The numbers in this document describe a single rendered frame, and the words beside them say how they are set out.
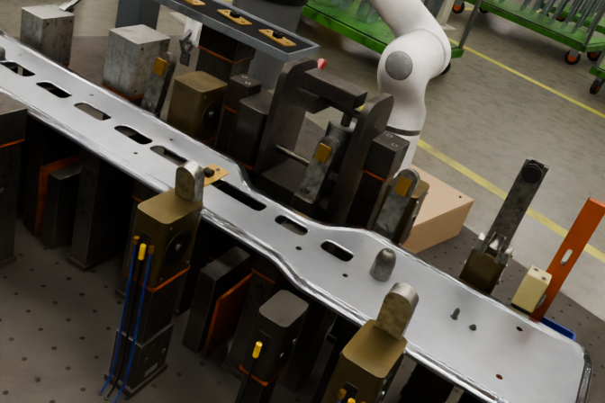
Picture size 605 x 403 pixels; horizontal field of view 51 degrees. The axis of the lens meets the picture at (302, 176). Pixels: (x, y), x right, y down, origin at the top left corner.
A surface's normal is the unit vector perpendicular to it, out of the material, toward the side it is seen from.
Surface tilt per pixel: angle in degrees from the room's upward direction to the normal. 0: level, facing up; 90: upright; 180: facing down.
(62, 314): 0
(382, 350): 0
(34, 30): 90
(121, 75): 90
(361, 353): 0
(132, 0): 90
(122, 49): 90
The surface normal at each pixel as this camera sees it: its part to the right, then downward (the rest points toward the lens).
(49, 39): 0.83, 0.44
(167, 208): 0.27, -0.84
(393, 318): -0.53, 0.47
